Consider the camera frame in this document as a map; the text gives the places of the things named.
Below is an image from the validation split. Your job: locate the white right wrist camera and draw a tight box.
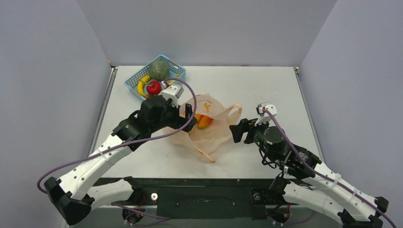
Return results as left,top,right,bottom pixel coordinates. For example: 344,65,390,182
254,102,278,126

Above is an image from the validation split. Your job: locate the red fake tomato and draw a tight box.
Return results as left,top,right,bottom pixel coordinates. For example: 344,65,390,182
146,81,162,95

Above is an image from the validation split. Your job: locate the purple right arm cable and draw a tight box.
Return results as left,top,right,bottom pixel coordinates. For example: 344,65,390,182
263,108,397,228

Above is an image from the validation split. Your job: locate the light blue perforated basket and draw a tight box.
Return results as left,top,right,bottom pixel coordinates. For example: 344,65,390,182
124,55,186,100

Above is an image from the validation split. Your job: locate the orange fake mango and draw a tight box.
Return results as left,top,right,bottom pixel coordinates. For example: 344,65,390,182
194,114,213,130

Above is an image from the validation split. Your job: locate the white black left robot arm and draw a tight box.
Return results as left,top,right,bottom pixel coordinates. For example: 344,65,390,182
42,95,196,226

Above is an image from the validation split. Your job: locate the thin yellow chili pepper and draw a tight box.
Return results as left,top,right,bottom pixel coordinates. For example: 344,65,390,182
167,74,180,85

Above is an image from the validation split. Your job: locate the yellow fake banana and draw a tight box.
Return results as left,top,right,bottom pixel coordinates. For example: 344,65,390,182
137,75,151,98

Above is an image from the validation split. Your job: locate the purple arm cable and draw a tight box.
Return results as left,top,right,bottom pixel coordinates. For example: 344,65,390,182
263,108,397,228
37,77,198,194

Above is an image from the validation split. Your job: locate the orange translucent plastic bag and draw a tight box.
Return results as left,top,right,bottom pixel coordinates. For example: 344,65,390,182
168,94,242,163

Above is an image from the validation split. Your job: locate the green netted melon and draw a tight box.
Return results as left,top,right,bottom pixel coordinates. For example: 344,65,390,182
148,60,170,81

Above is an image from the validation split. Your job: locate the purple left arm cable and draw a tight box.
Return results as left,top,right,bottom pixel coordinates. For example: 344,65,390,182
37,77,198,194

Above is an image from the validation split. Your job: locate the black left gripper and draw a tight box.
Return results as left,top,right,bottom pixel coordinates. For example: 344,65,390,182
150,99,197,133

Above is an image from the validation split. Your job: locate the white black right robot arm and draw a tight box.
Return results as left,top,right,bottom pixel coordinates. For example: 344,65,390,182
229,119,389,228

